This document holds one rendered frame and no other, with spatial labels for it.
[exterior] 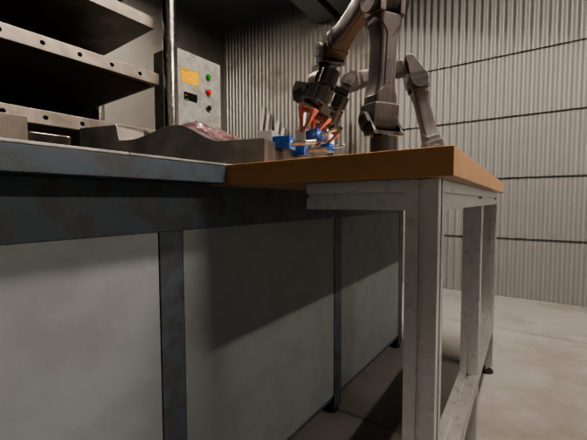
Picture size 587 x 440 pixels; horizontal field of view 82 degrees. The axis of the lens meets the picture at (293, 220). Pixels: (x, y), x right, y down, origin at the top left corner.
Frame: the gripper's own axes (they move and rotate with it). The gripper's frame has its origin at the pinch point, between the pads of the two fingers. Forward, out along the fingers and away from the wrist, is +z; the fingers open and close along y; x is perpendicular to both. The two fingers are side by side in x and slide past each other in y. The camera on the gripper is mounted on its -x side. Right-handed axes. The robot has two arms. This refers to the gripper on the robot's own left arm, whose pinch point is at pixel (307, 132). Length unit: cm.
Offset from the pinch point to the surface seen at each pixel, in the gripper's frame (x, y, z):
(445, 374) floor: 53, -77, 68
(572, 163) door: 53, -211, -64
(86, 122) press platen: -75, 32, 24
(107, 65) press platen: -83, 28, 1
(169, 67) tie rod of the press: -81, 6, -10
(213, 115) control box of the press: -91, -30, 0
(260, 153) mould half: 18.1, 32.9, 12.1
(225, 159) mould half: 11.3, 35.2, 15.9
